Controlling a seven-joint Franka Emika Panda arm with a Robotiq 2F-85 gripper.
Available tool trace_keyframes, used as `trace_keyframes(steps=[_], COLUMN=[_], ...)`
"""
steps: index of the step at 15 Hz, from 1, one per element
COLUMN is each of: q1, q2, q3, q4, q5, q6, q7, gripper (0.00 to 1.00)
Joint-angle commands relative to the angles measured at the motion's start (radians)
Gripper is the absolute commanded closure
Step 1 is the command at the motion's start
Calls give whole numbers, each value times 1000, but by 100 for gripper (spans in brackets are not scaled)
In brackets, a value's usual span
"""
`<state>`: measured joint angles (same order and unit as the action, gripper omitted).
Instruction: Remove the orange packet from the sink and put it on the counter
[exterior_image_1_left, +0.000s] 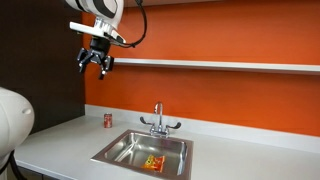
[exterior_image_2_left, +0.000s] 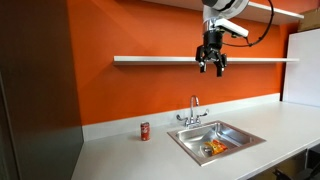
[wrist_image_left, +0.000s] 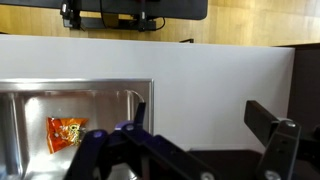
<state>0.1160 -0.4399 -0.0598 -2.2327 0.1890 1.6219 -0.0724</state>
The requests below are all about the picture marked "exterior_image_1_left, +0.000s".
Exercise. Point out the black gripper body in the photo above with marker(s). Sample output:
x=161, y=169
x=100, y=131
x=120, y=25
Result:
x=97, y=50

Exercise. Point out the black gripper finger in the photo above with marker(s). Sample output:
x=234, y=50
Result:
x=81, y=65
x=104, y=70

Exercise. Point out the orange snack packet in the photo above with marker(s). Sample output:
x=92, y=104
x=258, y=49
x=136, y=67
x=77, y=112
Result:
x=154, y=163

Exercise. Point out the stainless steel sink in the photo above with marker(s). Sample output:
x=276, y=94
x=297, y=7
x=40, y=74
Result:
x=140, y=150

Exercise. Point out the dark cabinet panel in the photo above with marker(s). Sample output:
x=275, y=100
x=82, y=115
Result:
x=40, y=66

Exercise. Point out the red soda can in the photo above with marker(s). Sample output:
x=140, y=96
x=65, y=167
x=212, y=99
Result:
x=108, y=120

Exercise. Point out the long white wall shelf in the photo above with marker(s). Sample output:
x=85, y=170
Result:
x=216, y=65

